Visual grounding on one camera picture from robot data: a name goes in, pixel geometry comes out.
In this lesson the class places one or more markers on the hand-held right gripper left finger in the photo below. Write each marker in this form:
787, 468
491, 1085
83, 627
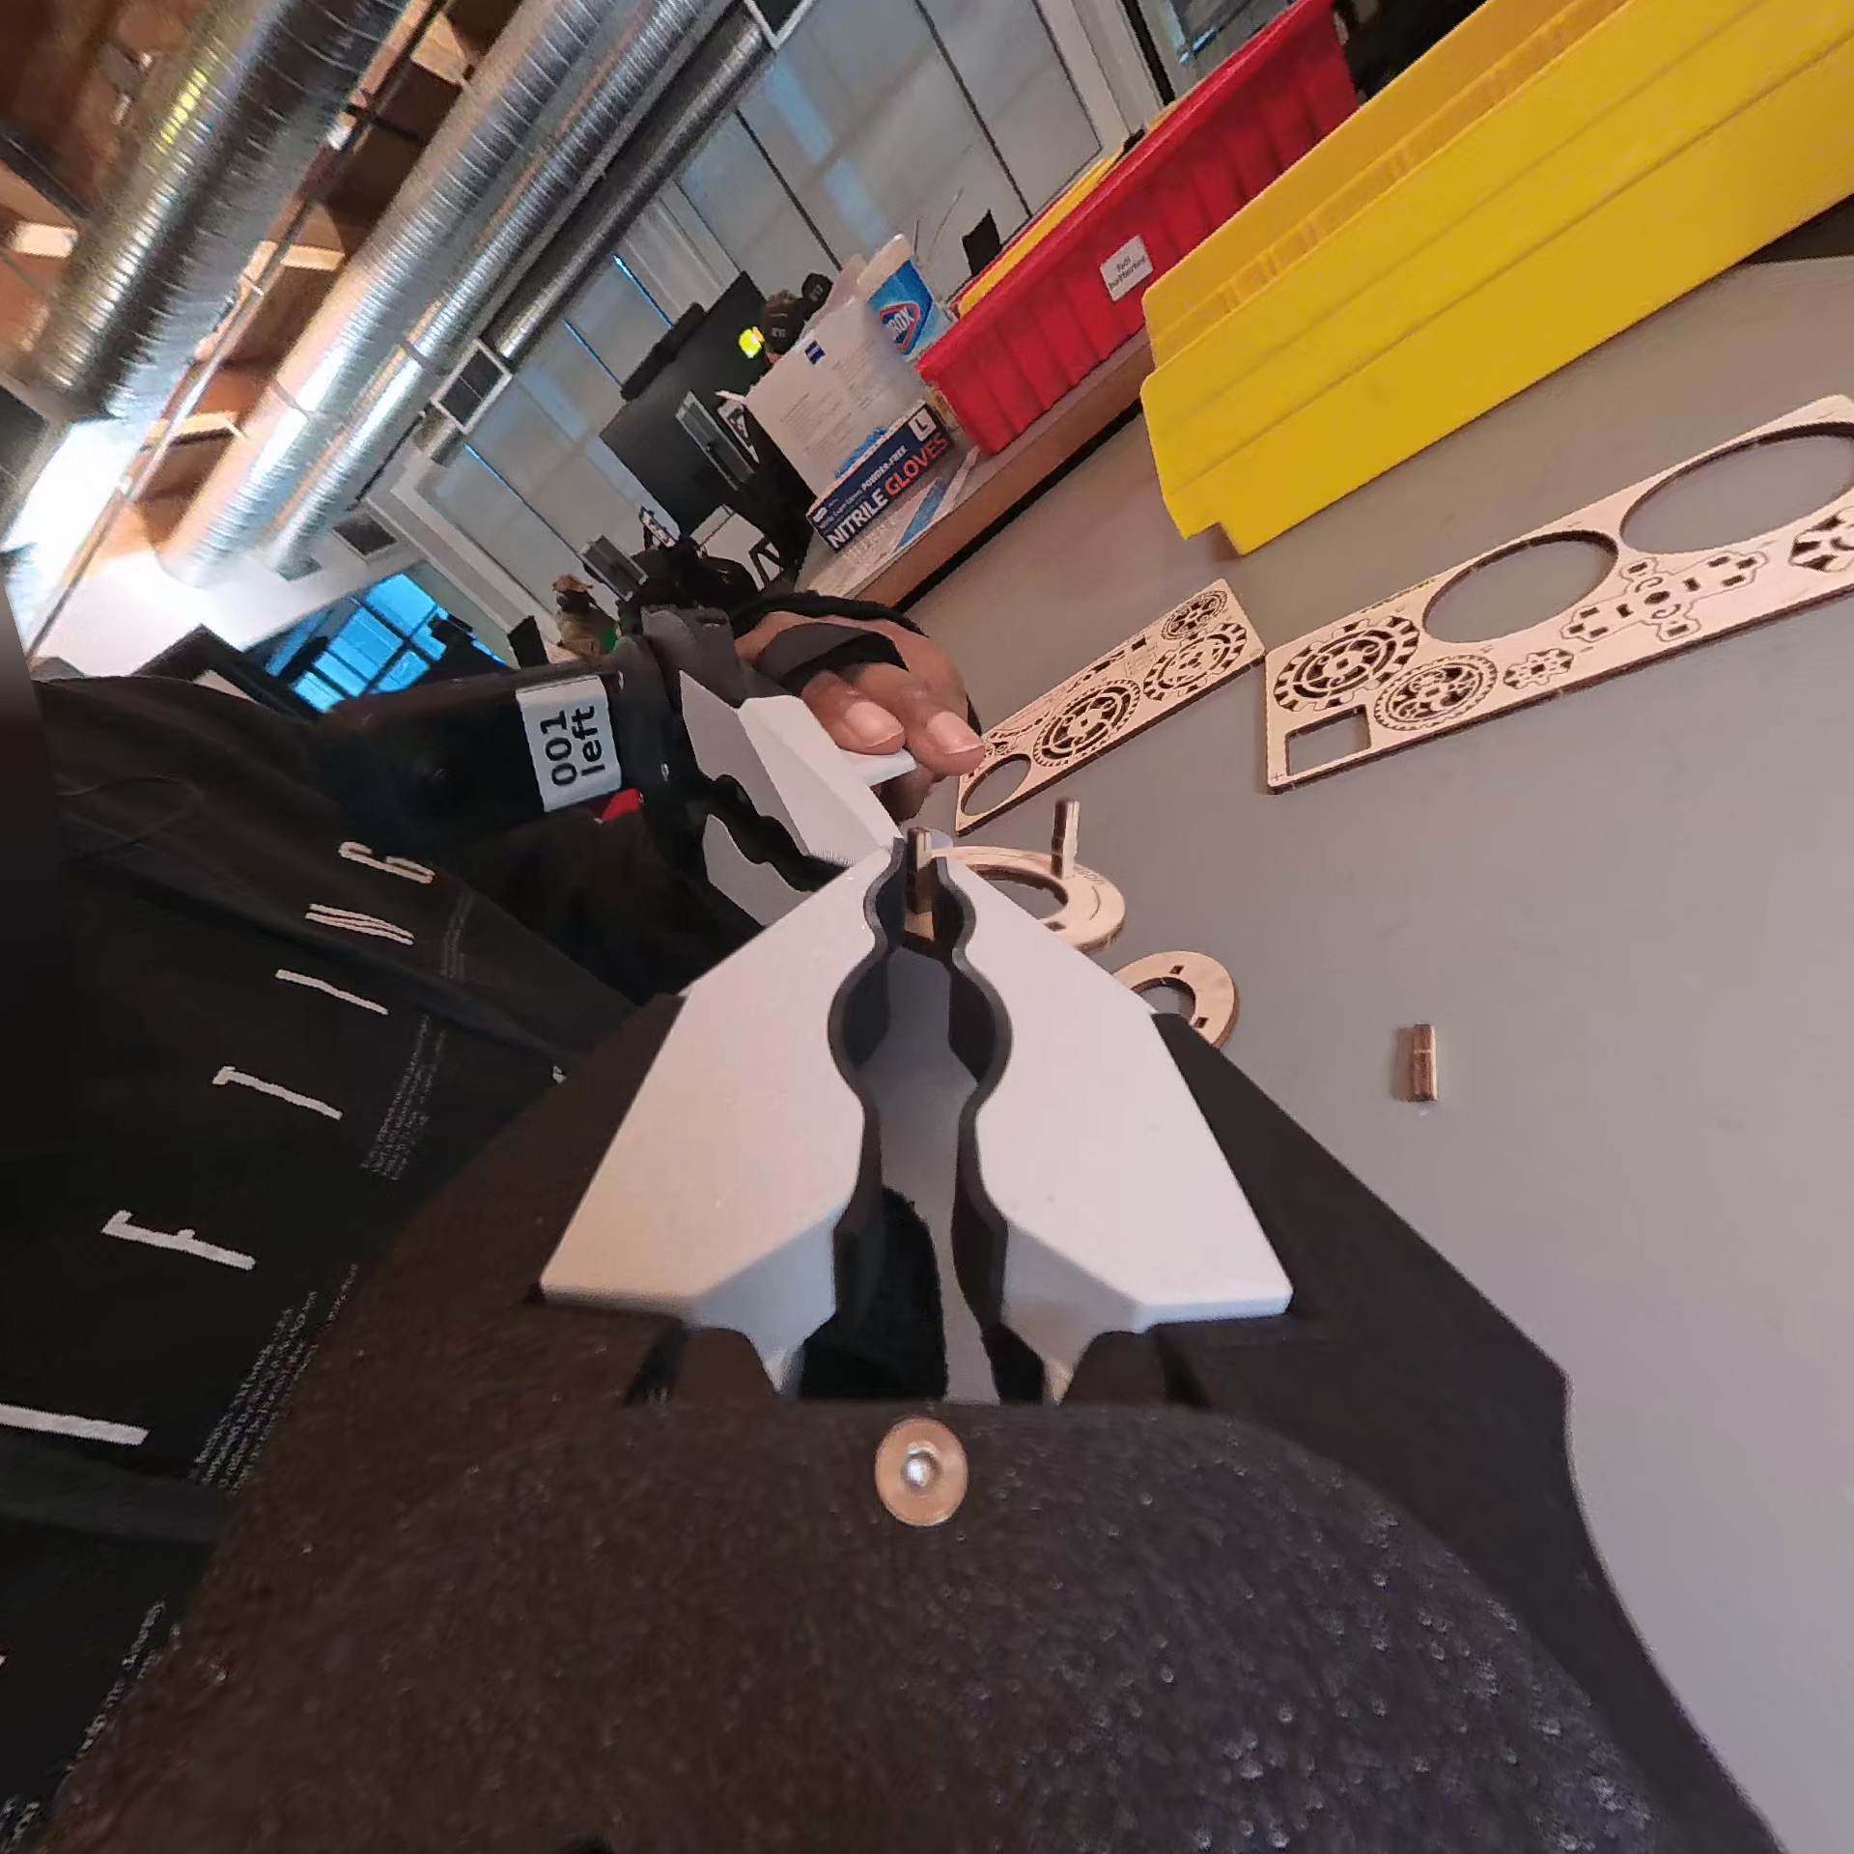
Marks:
725, 1144

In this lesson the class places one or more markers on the blue nitrile gloves box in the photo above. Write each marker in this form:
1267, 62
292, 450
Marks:
885, 486

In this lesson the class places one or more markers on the short wooden peg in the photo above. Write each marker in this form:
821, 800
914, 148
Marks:
1418, 1065

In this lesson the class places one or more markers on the silver ventilation duct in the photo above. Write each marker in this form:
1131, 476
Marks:
479, 247
188, 188

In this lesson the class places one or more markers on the grey desk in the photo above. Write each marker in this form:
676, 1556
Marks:
1595, 1232

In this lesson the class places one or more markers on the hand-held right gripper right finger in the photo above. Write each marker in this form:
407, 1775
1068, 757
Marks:
1115, 1158

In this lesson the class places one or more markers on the large wooden gear sheet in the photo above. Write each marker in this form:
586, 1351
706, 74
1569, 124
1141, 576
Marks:
1666, 601

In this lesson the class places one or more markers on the red plastic bin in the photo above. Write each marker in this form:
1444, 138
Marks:
1101, 289

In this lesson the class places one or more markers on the white cardboard box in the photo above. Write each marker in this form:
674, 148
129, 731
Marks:
835, 398

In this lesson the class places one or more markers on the black monitor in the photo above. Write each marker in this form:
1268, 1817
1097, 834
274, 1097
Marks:
668, 420

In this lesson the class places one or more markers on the person's left hand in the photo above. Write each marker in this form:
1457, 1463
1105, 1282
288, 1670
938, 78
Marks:
928, 725

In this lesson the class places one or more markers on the disinfecting wipes canister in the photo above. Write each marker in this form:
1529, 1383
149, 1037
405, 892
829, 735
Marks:
902, 311

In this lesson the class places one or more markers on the small wooden gear sheet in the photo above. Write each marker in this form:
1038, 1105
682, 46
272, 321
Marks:
1123, 681

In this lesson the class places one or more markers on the small wooden pin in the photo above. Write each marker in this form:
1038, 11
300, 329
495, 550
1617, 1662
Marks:
1066, 834

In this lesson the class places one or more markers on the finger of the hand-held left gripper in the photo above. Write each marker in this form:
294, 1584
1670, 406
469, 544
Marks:
753, 876
813, 768

